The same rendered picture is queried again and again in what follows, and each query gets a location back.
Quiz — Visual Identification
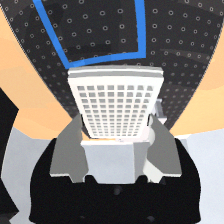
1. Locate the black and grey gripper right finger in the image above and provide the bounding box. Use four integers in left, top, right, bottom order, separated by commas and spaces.
143, 113, 201, 224

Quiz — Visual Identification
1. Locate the white well plate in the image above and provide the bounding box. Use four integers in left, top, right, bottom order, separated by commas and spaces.
68, 65, 164, 138

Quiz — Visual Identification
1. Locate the blue tape outline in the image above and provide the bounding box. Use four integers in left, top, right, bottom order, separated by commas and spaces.
33, 0, 146, 69

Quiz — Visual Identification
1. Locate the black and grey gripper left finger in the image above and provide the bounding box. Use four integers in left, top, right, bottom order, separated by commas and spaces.
29, 113, 89, 224

